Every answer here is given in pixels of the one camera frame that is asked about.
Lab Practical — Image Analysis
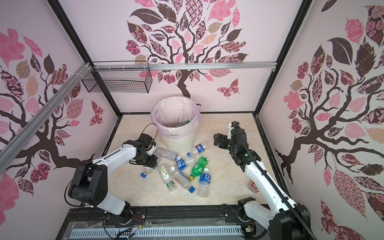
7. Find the white cap blue label bottle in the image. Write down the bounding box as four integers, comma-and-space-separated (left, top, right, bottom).
198, 168, 211, 198

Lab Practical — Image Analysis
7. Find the red orange label bottle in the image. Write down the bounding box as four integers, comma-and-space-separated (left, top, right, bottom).
248, 181, 259, 194

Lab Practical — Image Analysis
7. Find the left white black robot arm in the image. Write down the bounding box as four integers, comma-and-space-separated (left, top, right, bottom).
65, 134, 158, 224

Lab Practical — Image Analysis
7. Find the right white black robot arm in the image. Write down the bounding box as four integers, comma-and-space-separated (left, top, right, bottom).
214, 121, 316, 240

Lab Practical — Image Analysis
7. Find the white ribbed trash bin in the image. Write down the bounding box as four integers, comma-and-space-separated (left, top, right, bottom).
162, 133, 196, 154

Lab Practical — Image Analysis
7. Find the pink plastic bin liner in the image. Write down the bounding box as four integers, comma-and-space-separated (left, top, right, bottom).
150, 96, 200, 139

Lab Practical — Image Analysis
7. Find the clear crushed bottle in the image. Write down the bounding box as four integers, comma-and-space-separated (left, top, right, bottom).
154, 148, 182, 162

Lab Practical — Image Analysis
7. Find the pepsi label clear bottle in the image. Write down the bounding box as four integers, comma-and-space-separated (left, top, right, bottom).
187, 141, 210, 157

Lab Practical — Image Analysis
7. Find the green cap clear bottle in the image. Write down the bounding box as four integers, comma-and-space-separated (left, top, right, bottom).
157, 165, 177, 193

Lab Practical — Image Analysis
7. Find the blue label bottle centre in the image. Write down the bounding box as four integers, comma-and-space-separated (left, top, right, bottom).
170, 156, 196, 174

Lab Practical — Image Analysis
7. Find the blue cap clear bottle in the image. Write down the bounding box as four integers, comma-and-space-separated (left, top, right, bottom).
172, 168, 195, 193

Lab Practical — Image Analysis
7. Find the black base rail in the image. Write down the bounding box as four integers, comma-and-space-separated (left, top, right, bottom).
57, 200, 271, 240

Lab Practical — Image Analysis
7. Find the black wire mesh basket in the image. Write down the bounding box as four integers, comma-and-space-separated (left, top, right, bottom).
82, 60, 153, 94

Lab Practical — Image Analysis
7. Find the aluminium rail back wall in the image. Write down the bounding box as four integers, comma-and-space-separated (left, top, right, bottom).
93, 62, 277, 71

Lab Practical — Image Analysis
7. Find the aluminium rail wall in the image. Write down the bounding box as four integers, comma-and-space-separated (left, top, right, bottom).
93, 62, 277, 71
1, 63, 92, 173

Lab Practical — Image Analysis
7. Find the white slotted cable duct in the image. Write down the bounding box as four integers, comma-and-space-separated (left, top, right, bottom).
67, 226, 244, 240

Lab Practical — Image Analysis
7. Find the aluminium rail left wall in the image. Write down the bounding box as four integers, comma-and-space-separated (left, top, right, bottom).
1, 63, 92, 173

